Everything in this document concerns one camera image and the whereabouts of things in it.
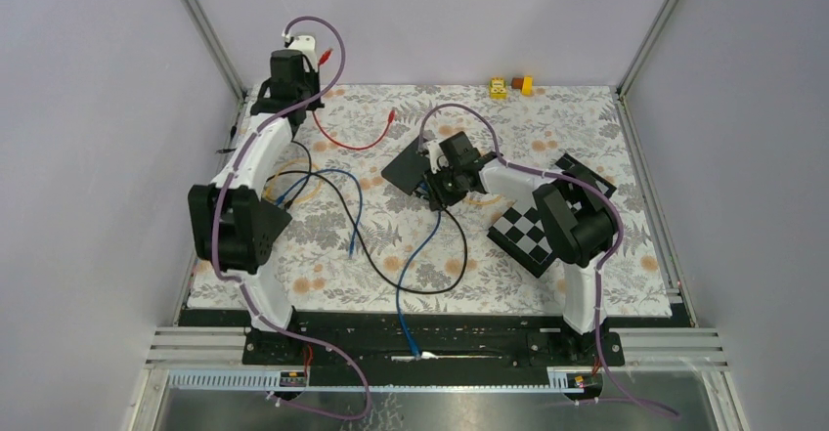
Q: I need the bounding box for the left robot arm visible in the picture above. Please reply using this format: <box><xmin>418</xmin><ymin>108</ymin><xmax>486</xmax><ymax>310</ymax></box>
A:
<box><xmin>188</xmin><ymin>48</ymin><xmax>320</xmax><ymax>364</ymax></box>

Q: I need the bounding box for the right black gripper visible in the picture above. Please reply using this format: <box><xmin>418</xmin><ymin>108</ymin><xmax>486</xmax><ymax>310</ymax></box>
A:
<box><xmin>421</xmin><ymin>161</ymin><xmax>467</xmax><ymax>213</ymax></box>

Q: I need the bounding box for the yellow toy brick with face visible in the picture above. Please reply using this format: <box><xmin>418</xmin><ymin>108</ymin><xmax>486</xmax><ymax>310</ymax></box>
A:
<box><xmin>488</xmin><ymin>77</ymin><xmax>508</xmax><ymax>100</ymax></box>

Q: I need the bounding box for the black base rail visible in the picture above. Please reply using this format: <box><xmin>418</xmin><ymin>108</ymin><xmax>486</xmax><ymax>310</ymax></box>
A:
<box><xmin>151</xmin><ymin>309</ymin><xmax>688</xmax><ymax>387</ymax></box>

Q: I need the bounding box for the yellow brown toy block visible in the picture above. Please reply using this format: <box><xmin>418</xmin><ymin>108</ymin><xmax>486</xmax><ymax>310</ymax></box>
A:
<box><xmin>510</xmin><ymin>76</ymin><xmax>535</xmax><ymax>97</ymax></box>

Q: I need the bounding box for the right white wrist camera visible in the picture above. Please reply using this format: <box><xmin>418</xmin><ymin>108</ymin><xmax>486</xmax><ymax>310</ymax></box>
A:
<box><xmin>422</xmin><ymin>140</ymin><xmax>448</xmax><ymax>174</ymax></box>

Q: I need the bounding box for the orange ethernet cable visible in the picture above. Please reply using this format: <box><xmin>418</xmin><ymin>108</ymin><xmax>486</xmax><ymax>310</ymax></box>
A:
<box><xmin>264</xmin><ymin>158</ymin><xmax>326</xmax><ymax>206</ymax></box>

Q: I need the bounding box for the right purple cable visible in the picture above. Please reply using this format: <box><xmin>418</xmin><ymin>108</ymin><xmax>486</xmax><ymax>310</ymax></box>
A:
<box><xmin>417</xmin><ymin>103</ymin><xmax>681</xmax><ymax>419</ymax></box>

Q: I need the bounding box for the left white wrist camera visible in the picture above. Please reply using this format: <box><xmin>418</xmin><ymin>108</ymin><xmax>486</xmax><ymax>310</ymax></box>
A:
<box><xmin>284</xmin><ymin>34</ymin><xmax>319</xmax><ymax>71</ymax></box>

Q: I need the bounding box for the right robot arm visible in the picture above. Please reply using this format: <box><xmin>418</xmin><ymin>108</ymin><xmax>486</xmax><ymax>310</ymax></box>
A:
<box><xmin>415</xmin><ymin>132</ymin><xmax>621</xmax><ymax>365</ymax></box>

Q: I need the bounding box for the black white checkerboard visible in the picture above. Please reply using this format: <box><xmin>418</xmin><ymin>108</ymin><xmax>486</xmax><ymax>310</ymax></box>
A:
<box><xmin>488</xmin><ymin>153</ymin><xmax>618</xmax><ymax>278</ymax></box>

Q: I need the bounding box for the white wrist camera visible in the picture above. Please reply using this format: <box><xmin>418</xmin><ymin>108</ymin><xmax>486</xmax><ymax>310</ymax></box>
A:
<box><xmin>284</xmin><ymin>34</ymin><xmax>319</xmax><ymax>71</ymax></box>
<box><xmin>422</xmin><ymin>140</ymin><xmax>448</xmax><ymax>174</ymax></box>

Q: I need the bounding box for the red ethernet cable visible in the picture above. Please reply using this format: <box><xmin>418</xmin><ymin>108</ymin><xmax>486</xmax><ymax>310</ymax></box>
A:
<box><xmin>310</xmin><ymin>47</ymin><xmax>398</xmax><ymax>152</ymax></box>

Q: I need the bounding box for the black network switch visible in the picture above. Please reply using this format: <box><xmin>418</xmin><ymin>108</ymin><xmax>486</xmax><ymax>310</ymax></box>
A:
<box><xmin>380</xmin><ymin>138</ymin><xmax>431</xmax><ymax>195</ymax></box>

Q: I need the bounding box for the floral patterned table mat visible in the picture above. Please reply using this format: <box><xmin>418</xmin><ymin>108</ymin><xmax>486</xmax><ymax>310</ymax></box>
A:
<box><xmin>186</xmin><ymin>83</ymin><xmax>675</xmax><ymax>318</ymax></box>

